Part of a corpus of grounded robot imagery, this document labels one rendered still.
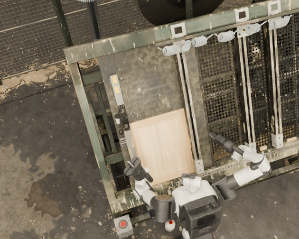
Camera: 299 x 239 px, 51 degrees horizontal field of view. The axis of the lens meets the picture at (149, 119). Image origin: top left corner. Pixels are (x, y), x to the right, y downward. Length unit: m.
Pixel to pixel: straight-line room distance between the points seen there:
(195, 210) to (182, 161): 0.65
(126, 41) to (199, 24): 0.52
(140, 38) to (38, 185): 2.20
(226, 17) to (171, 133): 0.93
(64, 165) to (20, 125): 0.81
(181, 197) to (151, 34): 1.08
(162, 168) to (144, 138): 0.30
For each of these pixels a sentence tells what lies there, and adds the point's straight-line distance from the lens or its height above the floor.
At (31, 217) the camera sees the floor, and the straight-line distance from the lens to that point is 3.66.
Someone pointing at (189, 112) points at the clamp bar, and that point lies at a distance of 2.43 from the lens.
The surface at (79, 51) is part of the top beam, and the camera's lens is 2.11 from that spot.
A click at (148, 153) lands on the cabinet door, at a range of 2.46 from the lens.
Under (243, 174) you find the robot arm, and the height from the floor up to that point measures 1.43.
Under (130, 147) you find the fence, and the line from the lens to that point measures 2.38.
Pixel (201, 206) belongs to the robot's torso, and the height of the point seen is 1.40.
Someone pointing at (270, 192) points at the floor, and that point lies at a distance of 3.75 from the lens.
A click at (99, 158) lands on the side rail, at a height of 1.21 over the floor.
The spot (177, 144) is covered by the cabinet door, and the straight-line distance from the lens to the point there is 2.51.
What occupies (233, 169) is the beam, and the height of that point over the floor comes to 0.86.
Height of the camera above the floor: 3.34
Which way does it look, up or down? 59 degrees down
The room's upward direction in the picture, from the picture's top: straight up
